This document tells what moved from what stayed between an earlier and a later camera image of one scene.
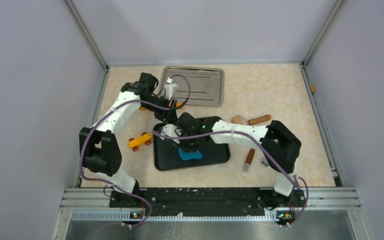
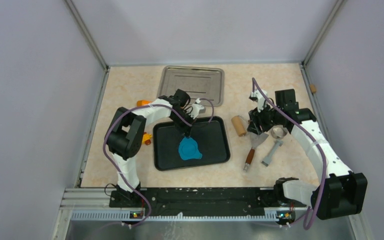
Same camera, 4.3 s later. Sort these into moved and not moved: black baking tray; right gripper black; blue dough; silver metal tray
Moved: right gripper black
Not moved: black baking tray; silver metal tray; blue dough
